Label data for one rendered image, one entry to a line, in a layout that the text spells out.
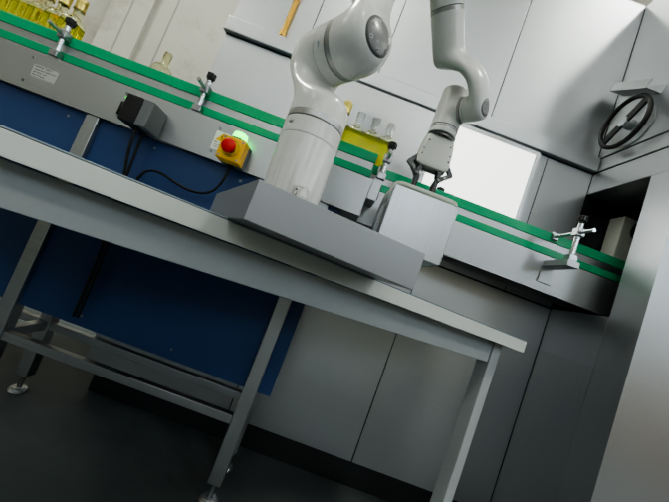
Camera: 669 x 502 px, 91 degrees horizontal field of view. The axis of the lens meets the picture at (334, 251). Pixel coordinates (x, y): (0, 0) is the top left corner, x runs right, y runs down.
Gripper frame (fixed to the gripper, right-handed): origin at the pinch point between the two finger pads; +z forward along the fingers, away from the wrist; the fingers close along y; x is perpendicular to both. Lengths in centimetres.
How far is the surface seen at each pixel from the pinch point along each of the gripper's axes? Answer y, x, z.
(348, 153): 24.5, -4.7, -2.6
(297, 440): 5, -33, 97
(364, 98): 28, -30, -36
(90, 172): 53, 52, 34
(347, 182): 21.6, -2.7, 6.7
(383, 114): 18.4, -30.1, -32.8
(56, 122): 111, -6, 21
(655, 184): -71, -3, -29
